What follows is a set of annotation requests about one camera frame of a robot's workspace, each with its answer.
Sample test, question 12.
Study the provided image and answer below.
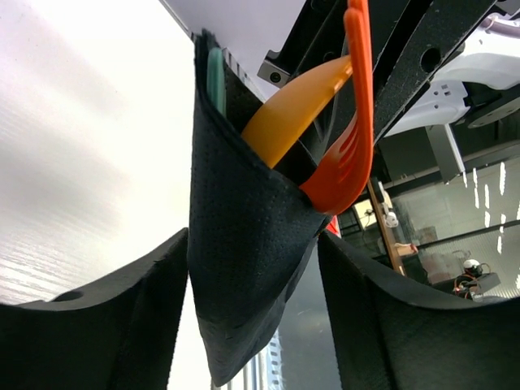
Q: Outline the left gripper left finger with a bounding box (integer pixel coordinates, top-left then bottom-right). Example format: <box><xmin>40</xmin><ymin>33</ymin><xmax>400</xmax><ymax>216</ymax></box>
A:
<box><xmin>1</xmin><ymin>229</ymin><xmax>188</xmax><ymax>389</ymax></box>

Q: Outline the black paper napkin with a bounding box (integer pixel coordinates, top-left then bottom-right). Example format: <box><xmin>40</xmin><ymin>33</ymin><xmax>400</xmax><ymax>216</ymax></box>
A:
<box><xmin>187</xmin><ymin>32</ymin><xmax>328</xmax><ymax>386</ymax></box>

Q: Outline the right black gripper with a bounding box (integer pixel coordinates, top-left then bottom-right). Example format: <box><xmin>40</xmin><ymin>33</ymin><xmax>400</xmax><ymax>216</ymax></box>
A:
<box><xmin>258</xmin><ymin>0</ymin><xmax>495</xmax><ymax>141</ymax></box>

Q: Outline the yellow plastic spoon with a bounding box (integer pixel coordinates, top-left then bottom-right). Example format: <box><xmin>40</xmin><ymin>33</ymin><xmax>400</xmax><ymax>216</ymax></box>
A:
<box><xmin>241</xmin><ymin>55</ymin><xmax>353</xmax><ymax>168</ymax></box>

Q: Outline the orange plastic fork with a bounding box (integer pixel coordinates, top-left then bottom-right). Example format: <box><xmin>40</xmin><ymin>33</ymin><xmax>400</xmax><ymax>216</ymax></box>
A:
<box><xmin>301</xmin><ymin>0</ymin><xmax>374</xmax><ymax>215</ymax></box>

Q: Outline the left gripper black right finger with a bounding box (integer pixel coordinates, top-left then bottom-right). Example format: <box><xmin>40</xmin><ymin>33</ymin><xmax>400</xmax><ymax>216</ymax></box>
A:
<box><xmin>318</xmin><ymin>233</ymin><xmax>519</xmax><ymax>389</ymax></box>

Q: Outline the teal plastic knife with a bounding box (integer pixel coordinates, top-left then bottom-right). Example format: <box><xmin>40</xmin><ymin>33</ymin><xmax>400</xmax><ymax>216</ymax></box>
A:
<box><xmin>206</xmin><ymin>47</ymin><xmax>227</xmax><ymax>116</ymax></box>

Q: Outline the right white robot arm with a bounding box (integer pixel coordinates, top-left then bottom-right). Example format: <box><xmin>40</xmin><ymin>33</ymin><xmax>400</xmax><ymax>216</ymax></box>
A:
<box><xmin>258</xmin><ymin>1</ymin><xmax>519</xmax><ymax>139</ymax></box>

